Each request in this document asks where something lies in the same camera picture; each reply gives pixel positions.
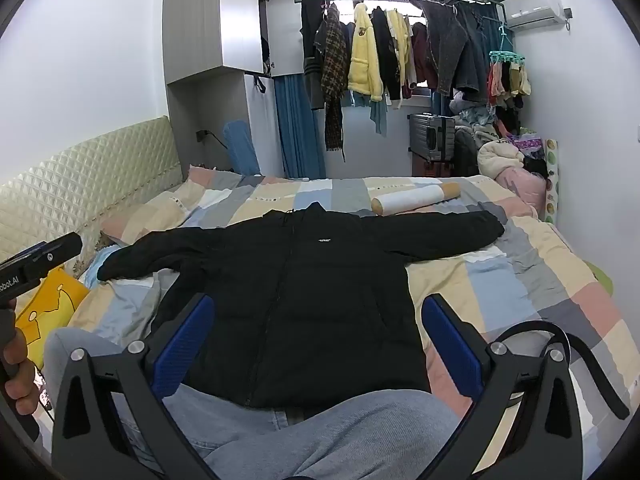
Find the dotted roll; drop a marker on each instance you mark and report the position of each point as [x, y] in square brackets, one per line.
[551, 180]

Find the yellow pillow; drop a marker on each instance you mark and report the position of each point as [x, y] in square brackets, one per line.
[50, 305]

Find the cream fleece blanket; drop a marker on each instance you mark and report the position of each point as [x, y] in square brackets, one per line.
[497, 160]

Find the dark denim jacket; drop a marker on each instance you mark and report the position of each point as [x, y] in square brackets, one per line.
[475, 60]

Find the black puffer jacket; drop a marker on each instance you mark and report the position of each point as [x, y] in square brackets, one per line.
[300, 310]

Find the patchwork quilt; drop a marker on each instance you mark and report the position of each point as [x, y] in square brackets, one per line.
[525, 280]

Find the teal hanging cloth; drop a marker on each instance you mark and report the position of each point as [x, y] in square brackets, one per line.
[379, 115]

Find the light blue pillow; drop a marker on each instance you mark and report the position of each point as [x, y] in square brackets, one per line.
[102, 267]

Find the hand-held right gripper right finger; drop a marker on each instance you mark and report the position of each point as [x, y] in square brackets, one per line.
[450, 347]

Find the cream quilted headboard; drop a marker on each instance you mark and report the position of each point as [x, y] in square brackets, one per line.
[75, 185]

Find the person's left hand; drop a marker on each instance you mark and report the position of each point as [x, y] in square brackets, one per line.
[22, 375]

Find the plaid scarf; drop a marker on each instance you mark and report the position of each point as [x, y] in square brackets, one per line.
[334, 70]

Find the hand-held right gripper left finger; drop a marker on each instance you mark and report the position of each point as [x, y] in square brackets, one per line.
[184, 347]

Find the dark red suitcase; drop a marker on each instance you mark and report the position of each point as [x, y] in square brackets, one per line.
[437, 168]

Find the silver suitcase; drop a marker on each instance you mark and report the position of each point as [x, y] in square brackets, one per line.
[430, 137]

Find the black hanging garment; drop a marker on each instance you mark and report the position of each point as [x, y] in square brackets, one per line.
[384, 50]

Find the floral pillow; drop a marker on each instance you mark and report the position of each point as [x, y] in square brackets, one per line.
[95, 245]

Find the pink pillow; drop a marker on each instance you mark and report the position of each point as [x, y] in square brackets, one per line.
[522, 185]

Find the yellow fleece jacket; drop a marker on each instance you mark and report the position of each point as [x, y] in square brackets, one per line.
[365, 60]

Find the maroon hanging garment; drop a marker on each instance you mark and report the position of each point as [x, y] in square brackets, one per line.
[419, 60]

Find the person's legs in jeans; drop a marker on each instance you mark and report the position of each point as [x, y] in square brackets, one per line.
[325, 440]

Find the green mat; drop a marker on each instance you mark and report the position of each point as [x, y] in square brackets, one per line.
[602, 277]

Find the pale yellow hanging garment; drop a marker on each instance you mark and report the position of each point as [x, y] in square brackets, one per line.
[398, 45]

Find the dark grey striped garment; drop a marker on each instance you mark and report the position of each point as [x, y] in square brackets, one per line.
[311, 60]

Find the pile of clothes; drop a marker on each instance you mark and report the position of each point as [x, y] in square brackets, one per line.
[492, 120]

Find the blue curtain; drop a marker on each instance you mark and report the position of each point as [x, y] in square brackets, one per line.
[297, 130]

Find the white air conditioner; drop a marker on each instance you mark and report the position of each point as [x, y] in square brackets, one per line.
[532, 7]

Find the grey wall cabinet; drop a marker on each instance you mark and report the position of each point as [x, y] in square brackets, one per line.
[210, 20]

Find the green sock hanger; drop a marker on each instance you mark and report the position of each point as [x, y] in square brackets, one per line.
[510, 75]

